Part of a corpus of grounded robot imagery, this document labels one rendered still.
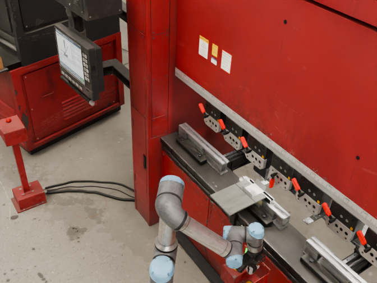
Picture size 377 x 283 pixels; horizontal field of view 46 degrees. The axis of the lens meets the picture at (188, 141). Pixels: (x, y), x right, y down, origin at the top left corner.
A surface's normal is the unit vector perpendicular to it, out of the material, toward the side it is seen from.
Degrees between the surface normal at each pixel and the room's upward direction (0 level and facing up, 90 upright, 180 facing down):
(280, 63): 90
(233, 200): 0
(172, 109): 90
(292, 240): 0
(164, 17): 90
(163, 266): 8
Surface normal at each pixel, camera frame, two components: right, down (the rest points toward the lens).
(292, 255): 0.04, -0.80
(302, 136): -0.83, 0.31
